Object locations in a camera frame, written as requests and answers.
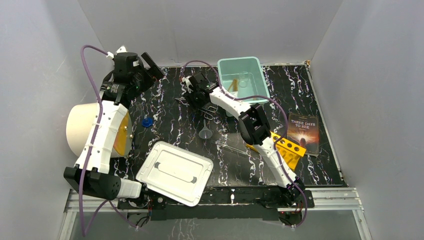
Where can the clear glass beaker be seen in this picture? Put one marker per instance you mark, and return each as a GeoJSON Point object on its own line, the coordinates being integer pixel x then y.
{"type": "Point", "coordinates": [243, 79]}

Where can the white bin lid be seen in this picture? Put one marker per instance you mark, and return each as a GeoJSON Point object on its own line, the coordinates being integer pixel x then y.
{"type": "Point", "coordinates": [175, 173]}

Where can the aluminium frame rail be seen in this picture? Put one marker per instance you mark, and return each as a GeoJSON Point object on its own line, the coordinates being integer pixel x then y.
{"type": "Point", "coordinates": [223, 213]}

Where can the dark book three days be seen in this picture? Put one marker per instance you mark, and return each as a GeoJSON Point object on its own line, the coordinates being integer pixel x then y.
{"type": "Point", "coordinates": [304, 131]}

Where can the yellow test tube rack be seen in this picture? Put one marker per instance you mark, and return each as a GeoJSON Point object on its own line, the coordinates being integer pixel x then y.
{"type": "Point", "coordinates": [291, 152]}

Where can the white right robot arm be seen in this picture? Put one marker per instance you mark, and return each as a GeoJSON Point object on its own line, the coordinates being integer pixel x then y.
{"type": "Point", "coordinates": [254, 128]}

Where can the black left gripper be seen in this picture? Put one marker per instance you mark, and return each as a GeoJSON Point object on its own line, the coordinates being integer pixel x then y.
{"type": "Point", "coordinates": [145, 71]}

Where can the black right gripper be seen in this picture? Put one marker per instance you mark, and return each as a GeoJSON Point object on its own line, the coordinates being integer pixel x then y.
{"type": "Point", "coordinates": [189, 95]}

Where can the clear plastic funnel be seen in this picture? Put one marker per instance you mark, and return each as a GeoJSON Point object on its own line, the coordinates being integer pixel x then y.
{"type": "Point", "coordinates": [205, 133]}

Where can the mint green plastic bin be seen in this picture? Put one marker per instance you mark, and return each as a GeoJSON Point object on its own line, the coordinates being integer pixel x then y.
{"type": "Point", "coordinates": [229, 69]}

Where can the clear glass test tube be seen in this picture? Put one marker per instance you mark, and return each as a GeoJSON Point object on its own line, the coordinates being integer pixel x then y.
{"type": "Point", "coordinates": [231, 148]}

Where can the blue capped glass tube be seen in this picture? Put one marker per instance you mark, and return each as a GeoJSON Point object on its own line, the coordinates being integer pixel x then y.
{"type": "Point", "coordinates": [147, 115]}

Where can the metal crucible tongs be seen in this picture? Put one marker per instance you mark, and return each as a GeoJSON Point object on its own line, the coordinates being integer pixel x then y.
{"type": "Point", "coordinates": [208, 111]}

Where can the white drum orange face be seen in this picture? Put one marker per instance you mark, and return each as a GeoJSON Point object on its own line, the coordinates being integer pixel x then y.
{"type": "Point", "coordinates": [79, 124]}

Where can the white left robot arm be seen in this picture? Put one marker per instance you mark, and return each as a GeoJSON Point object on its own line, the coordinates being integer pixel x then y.
{"type": "Point", "coordinates": [101, 131]}

